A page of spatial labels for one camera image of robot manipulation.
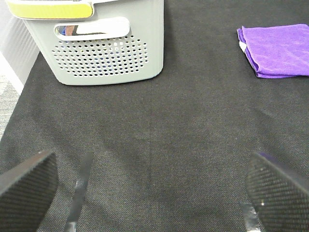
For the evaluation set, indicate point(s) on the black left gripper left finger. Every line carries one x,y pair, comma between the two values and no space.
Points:
26,193

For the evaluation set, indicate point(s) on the grey perforated plastic basket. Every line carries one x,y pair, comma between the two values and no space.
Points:
123,41

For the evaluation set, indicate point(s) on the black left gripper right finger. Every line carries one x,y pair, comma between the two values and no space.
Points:
279,195

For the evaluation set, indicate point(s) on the purple microfibre towel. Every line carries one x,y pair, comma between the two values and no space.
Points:
276,52

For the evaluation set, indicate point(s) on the yellow green basket handle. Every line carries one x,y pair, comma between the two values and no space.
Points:
50,9

